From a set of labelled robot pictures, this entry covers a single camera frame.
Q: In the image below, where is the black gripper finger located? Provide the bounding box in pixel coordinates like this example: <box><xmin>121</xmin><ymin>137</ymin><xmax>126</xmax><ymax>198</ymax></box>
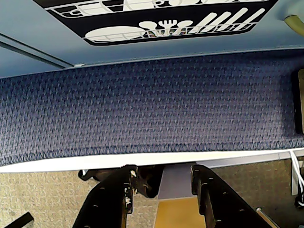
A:
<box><xmin>190</xmin><ymin>164</ymin><xmax>269</xmax><ymax>228</ymax></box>
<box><xmin>71</xmin><ymin>164</ymin><xmax>139</xmax><ymax>228</ymax></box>

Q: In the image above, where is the blue woven floor mat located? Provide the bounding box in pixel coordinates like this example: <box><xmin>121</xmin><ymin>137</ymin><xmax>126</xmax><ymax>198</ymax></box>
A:
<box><xmin>0</xmin><ymin>51</ymin><xmax>304</xmax><ymax>167</ymax></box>

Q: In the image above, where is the black dishwasher rack sticker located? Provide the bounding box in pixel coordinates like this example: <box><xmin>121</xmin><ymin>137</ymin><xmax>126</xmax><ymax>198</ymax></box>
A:
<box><xmin>33</xmin><ymin>0</ymin><xmax>280</xmax><ymax>47</ymax></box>

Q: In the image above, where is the blue toy kitchen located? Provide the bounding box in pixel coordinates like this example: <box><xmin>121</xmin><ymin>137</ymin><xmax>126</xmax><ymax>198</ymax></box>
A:
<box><xmin>0</xmin><ymin>0</ymin><xmax>304</xmax><ymax>79</ymax></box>

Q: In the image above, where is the white cable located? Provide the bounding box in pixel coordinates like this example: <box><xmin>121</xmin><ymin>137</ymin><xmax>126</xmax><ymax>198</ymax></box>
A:
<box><xmin>289</xmin><ymin>151</ymin><xmax>304</xmax><ymax>209</ymax></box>

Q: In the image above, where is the gold dishwasher door handle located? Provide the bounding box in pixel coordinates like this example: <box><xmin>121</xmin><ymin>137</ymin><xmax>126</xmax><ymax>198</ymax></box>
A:
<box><xmin>285</xmin><ymin>14</ymin><xmax>304</xmax><ymax>37</ymax></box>

